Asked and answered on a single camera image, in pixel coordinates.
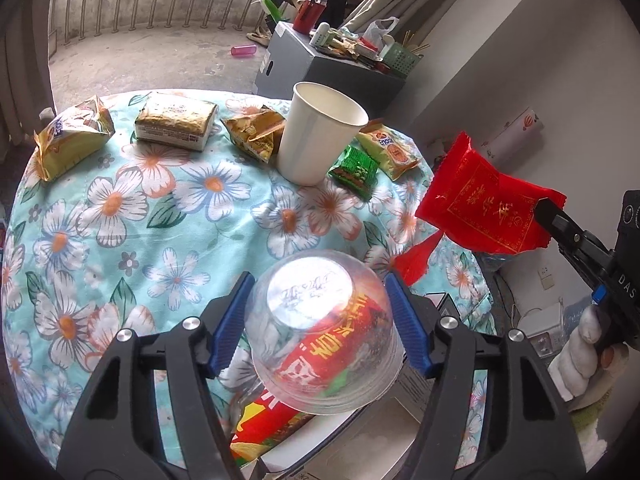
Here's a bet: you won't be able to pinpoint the grey curtain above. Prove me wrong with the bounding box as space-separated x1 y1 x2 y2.
0 0 56 151

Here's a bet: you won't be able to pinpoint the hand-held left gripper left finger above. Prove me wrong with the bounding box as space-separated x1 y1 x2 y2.
56 271 257 480

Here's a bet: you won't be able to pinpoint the red thermos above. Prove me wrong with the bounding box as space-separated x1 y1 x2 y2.
292 0 328 35

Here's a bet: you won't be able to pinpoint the gold blue snack packet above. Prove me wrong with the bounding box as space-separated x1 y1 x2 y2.
34 95 116 182

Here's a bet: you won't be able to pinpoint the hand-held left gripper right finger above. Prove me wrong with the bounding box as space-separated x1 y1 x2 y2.
384 269 587 480

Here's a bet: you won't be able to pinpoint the grey cabinet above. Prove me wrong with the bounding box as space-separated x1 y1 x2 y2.
255 21 408 98

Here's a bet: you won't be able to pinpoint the white paper cup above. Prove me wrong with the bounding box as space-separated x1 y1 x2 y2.
277 81 370 187

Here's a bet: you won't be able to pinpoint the wooden chopsticks bundle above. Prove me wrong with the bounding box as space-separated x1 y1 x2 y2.
397 30 431 56

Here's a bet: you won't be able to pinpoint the clear plastic cup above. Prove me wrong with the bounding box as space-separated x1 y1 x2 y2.
244 249 405 416

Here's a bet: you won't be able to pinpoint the red bag yellow print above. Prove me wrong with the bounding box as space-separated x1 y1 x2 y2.
231 295 401 468

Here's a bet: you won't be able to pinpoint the green plastic basket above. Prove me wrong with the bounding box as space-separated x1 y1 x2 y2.
382 40 423 78

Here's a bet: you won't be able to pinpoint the balloon print paper roll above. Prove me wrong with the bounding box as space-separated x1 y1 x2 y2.
480 107 543 171

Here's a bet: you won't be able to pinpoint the small red wrapper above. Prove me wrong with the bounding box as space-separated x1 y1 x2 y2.
394 232 446 286

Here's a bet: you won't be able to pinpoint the red packet gold print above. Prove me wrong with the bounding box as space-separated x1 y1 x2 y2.
415 131 567 255

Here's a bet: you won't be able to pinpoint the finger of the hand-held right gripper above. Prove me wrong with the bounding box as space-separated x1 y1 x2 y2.
532 197 616 281

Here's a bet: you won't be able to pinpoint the small green snack packet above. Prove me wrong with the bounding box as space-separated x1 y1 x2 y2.
327 145 379 201

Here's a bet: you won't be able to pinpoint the yellow biscuit packet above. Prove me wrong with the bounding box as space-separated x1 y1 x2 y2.
356 119 422 182

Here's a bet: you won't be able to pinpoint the gold wafer packet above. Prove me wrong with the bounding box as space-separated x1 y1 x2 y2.
134 92 220 152

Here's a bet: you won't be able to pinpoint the person's right hand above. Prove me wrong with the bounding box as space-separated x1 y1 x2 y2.
547 304 631 403

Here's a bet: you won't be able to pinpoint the floral blanket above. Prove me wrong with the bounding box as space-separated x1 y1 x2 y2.
0 89 498 480

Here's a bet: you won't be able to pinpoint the gold crinkled chip packet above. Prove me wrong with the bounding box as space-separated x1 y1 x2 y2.
221 105 287 163

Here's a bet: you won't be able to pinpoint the white plastic bag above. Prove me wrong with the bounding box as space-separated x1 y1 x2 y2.
361 16 401 51

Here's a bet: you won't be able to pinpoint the cluttered paper scraps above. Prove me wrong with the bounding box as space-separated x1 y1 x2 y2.
315 30 396 73

